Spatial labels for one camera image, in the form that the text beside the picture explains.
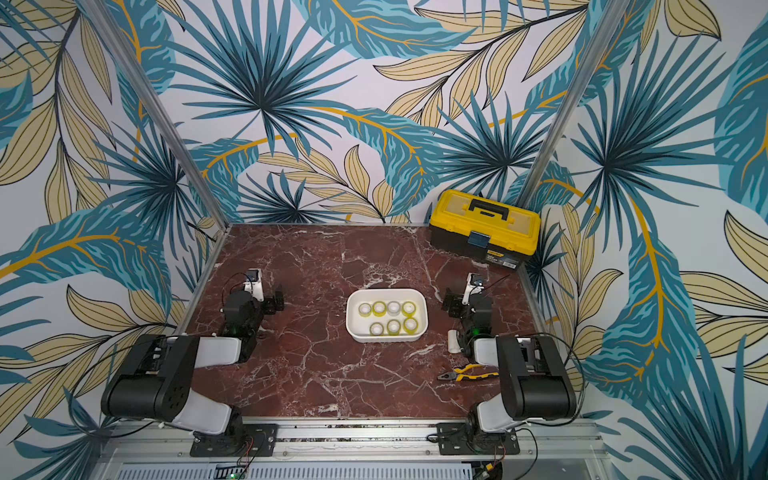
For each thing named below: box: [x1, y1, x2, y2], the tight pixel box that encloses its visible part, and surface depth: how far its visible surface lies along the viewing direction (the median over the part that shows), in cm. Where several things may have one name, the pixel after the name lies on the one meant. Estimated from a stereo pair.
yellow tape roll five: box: [358, 302, 372, 318], surface depth 97 cm
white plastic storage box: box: [345, 288, 429, 343], surface depth 96 cm
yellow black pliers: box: [437, 364, 500, 382], surface depth 85 cm
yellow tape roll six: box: [402, 301, 417, 318], surface depth 98 cm
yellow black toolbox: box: [429, 189, 541, 271], surface depth 102 cm
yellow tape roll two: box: [372, 301, 387, 318], surface depth 97 cm
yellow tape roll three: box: [387, 319, 401, 336], surface depth 94 cm
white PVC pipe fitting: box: [447, 329, 464, 354], surface depth 90 cm
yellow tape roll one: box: [369, 322, 384, 336], surface depth 94 cm
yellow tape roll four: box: [403, 317, 419, 335], surface depth 95 cm
